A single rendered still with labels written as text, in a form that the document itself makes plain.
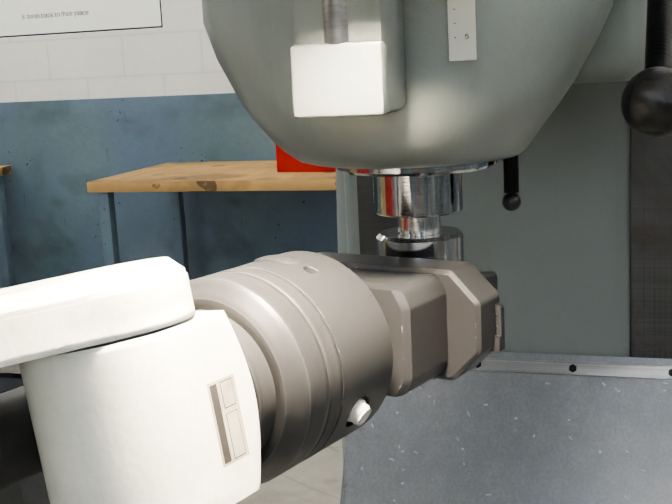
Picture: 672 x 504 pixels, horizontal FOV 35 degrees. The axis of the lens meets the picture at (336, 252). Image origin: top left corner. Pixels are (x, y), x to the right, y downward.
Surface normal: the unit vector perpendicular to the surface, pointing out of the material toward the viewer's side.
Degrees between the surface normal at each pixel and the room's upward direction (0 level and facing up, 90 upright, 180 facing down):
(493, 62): 104
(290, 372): 79
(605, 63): 117
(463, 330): 89
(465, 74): 99
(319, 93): 90
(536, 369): 63
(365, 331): 69
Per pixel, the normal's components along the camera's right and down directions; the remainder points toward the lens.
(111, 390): 0.17, 0.04
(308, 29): -0.31, 0.19
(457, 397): -0.30, -0.28
